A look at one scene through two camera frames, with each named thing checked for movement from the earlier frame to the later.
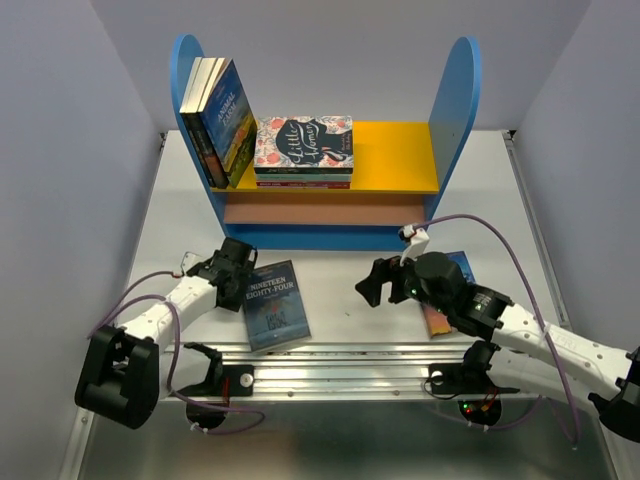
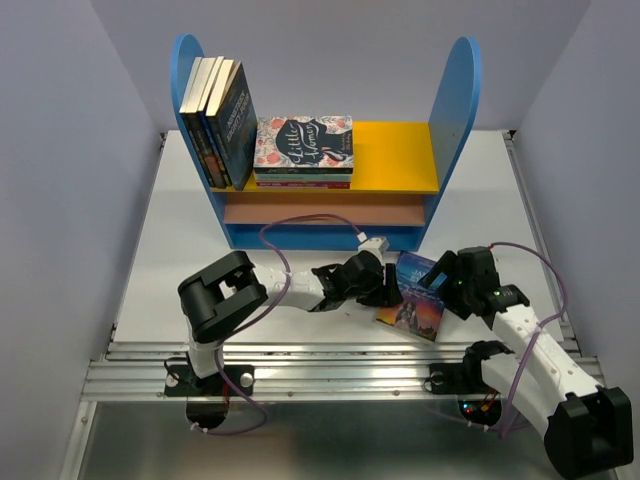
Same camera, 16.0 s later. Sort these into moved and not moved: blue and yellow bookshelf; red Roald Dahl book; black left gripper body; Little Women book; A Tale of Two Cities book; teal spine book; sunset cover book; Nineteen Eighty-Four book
Moved: black left gripper body; sunset cover book; Nineteen Eighty-Four book
Not moved: Little Women book; red Roald Dahl book; teal spine book; A Tale of Two Cities book; blue and yellow bookshelf
